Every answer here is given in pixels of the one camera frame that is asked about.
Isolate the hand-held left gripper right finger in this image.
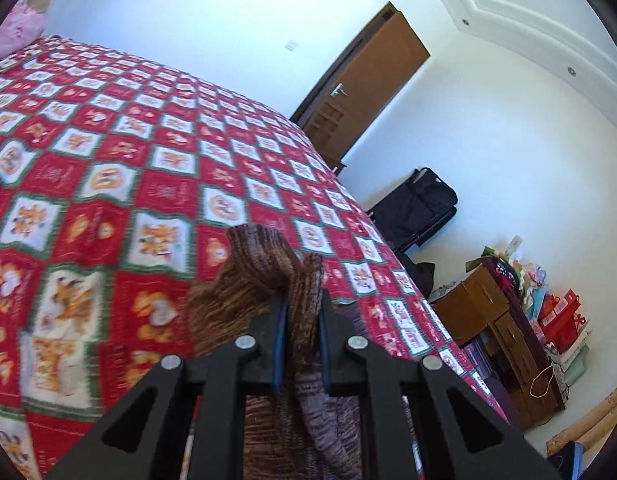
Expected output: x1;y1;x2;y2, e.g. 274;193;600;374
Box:
319;289;582;480

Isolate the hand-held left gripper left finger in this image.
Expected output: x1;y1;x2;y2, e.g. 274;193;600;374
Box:
47;291;290;480

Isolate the brown knitted sweater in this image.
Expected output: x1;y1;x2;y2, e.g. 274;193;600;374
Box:
187;223;365;480

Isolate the dark cloth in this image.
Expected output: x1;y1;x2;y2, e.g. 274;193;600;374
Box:
399;252;437;301

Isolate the brown wooden desk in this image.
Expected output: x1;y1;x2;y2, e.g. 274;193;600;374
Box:
431;259;569;433

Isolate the black suitcase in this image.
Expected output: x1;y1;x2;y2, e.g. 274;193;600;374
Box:
366;166;459;256

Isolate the black printed cap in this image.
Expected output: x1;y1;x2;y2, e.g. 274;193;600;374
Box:
483;257;524;293

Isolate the red checkered printed blanket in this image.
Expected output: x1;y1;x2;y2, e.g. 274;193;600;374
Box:
0;35;512;480

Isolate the red gift bag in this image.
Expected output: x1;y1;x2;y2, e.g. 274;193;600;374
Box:
537;287;592;356

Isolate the rolled cork mat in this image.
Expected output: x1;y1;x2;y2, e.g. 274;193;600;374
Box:
545;380;617;458

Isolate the brown wooden door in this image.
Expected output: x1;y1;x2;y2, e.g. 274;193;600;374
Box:
290;1;432;168

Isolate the pink pillow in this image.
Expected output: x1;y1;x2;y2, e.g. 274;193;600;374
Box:
0;0;49;63

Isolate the white cable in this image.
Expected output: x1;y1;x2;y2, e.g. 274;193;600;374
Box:
529;360;569;401

